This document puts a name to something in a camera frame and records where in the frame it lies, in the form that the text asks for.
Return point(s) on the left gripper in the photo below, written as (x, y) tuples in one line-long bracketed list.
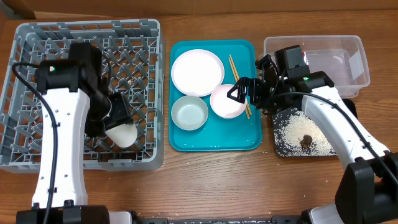
[(122, 114)]

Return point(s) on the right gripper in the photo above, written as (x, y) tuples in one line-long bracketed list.
[(253, 92)]

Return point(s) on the pink bowl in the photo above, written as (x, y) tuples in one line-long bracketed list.
[(223, 106)]

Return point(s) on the white cup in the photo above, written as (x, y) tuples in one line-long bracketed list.
[(123, 135)]

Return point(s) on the grey bowl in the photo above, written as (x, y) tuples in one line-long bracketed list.
[(189, 113)]

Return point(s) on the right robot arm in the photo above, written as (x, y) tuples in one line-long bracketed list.
[(368, 189)]

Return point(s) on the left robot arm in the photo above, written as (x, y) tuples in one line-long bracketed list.
[(75, 103)]

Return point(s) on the large white plate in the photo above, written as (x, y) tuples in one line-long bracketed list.
[(197, 72)]

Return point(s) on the teal plastic tray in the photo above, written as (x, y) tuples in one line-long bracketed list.
[(218, 134)]

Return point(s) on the spilled rice pile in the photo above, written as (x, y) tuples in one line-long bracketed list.
[(301, 137)]

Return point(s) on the grey plastic dish rack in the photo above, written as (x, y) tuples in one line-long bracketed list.
[(133, 57)]

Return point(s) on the black tray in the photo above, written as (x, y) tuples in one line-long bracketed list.
[(286, 124)]

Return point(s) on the brown food scrap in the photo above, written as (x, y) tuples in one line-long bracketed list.
[(306, 141)]

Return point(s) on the clear plastic bin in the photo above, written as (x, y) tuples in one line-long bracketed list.
[(341, 57)]

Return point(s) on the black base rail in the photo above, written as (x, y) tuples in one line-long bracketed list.
[(217, 221)]

